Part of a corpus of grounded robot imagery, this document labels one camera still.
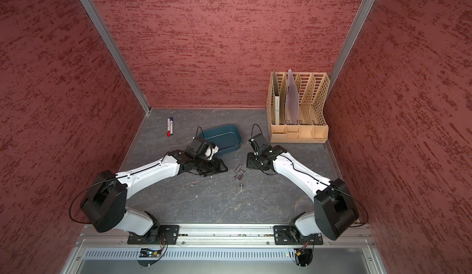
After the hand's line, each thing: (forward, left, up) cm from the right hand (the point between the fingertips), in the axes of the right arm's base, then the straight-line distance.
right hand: (251, 166), depth 85 cm
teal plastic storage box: (+24, +13, -9) cm, 28 cm away
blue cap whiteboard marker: (+31, +47, -6) cm, 57 cm away
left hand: (-4, +14, +1) cm, 14 cm away
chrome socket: (-6, +29, -8) cm, 31 cm away
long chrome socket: (+3, +7, -9) cm, 12 cm away
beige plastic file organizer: (+24, -36, -1) cm, 43 cm away
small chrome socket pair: (-2, +6, -7) cm, 10 cm away
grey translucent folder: (+34, -25, +8) cm, 43 cm away
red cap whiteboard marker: (+29, +49, -8) cm, 58 cm away
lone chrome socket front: (-6, +5, -8) cm, 11 cm away
